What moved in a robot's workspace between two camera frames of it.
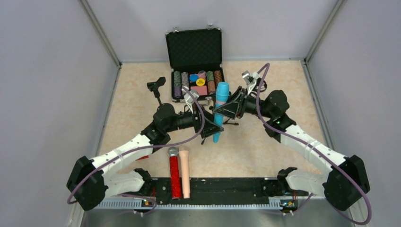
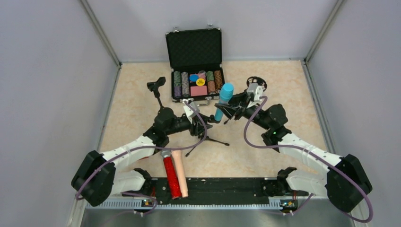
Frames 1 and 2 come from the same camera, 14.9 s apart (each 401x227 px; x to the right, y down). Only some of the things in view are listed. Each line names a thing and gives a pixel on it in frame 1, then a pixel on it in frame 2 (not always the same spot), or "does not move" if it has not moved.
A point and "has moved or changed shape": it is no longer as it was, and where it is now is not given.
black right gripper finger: [229, 109] does not move
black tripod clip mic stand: [212, 109] to [204, 137]
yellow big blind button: [200, 82] does not move
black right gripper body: [237, 104] does not move
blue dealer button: [193, 77] does not move
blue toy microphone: [222, 92] has moved or changed shape
